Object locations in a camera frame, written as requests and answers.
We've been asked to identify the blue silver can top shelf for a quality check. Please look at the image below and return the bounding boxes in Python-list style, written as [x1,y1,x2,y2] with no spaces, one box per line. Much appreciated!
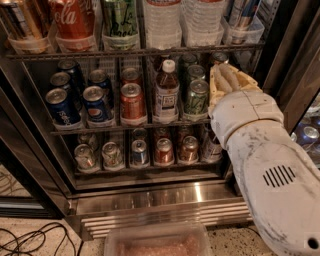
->
[226,0,262,45]

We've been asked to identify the red Coca-Cola can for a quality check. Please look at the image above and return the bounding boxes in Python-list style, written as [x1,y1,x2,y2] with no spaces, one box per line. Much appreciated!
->
[48,0,95,52]

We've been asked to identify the front left Pepsi can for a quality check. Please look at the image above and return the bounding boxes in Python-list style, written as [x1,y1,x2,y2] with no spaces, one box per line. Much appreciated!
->
[45,88,81,126]

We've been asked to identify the clear water bottle left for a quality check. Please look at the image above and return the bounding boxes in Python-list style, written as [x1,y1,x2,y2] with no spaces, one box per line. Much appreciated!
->
[143,0,182,50]

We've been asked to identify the back gold can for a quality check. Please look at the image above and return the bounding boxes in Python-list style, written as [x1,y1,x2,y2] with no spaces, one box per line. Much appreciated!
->
[209,52,229,65]

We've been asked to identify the clear plastic bin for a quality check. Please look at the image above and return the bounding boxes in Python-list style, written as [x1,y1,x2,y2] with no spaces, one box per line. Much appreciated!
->
[104,222,211,256]

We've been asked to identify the middle left Pepsi can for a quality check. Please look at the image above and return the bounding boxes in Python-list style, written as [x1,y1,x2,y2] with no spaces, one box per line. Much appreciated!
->
[50,72,82,111]

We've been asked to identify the black floor cables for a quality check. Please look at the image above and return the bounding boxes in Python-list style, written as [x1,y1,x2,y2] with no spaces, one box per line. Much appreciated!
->
[0,221,84,256]

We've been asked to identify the pepsi can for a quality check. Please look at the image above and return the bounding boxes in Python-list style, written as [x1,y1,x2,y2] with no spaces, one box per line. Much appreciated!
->
[57,59,85,92]
[83,86,113,122]
[45,88,81,126]
[88,69,114,108]
[50,72,82,111]

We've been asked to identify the back left Pepsi can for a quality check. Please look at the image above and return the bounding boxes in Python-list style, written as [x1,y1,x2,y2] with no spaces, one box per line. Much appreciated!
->
[57,59,85,92]

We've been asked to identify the clear water bottle right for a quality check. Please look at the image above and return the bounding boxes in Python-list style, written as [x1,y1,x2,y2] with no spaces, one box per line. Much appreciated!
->
[180,0,225,47]

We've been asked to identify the back orange soda can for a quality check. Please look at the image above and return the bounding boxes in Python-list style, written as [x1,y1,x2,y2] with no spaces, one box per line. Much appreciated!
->
[121,67,143,85]

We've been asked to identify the bottom shelf tea bottle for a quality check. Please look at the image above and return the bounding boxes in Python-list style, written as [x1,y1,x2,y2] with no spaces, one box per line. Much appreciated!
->
[201,128,222,163]

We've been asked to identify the front orange soda can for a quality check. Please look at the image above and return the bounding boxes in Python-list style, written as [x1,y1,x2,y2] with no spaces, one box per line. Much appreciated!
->
[120,83,146,120]

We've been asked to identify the front green can middle shelf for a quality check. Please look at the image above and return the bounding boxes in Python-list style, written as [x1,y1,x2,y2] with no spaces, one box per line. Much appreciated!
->
[184,79,209,115]

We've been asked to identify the green can top shelf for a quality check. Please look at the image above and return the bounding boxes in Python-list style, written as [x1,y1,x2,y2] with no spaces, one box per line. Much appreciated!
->
[101,0,139,50]

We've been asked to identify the clear water bottle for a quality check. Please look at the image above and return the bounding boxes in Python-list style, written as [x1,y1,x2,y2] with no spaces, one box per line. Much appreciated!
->
[180,0,225,47]
[143,0,182,50]

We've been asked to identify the orange soda can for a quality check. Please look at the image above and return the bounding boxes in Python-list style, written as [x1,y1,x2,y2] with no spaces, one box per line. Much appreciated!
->
[121,67,143,85]
[120,83,146,120]

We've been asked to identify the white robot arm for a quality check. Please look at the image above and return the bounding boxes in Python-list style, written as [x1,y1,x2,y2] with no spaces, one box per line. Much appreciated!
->
[208,63,320,256]

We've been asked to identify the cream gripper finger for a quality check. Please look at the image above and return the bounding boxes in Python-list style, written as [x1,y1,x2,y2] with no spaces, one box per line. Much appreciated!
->
[228,65,261,92]
[209,65,232,109]

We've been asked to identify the back green can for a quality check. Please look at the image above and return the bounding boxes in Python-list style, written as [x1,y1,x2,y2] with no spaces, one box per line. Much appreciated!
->
[178,53,198,82]

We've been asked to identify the bottom shelf silver can left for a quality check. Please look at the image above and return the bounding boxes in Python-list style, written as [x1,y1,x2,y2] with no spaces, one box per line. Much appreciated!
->
[74,144,96,170]

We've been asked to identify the stainless fridge cabinet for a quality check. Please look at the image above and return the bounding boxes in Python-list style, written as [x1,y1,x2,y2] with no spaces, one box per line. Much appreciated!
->
[0,0,320,239]

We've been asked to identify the bottom shelf red can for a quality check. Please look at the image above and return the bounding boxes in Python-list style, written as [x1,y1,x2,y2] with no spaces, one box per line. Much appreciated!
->
[155,138,174,164]

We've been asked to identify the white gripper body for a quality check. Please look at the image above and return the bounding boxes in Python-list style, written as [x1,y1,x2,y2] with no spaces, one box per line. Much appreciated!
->
[209,90,284,148]

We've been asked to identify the tea bottle white cap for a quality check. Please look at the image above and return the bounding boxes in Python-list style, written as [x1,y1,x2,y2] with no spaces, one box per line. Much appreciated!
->
[154,59,180,117]

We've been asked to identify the middle green can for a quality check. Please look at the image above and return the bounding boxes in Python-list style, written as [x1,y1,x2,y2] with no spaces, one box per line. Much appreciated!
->
[187,64,206,88]

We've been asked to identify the bottom shelf green silver can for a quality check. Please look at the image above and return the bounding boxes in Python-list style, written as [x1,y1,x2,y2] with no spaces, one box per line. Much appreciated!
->
[102,142,123,169]

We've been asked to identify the bottom shelf blue can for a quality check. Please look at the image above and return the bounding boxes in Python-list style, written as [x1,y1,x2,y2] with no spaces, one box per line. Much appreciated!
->
[131,140,148,165]

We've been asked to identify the gold can top shelf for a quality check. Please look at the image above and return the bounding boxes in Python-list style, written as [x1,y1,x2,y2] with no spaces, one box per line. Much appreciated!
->
[0,0,51,54]

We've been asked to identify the bottom shelf copper can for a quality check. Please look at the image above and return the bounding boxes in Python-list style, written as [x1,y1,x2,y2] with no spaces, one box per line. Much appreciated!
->
[179,135,199,162]

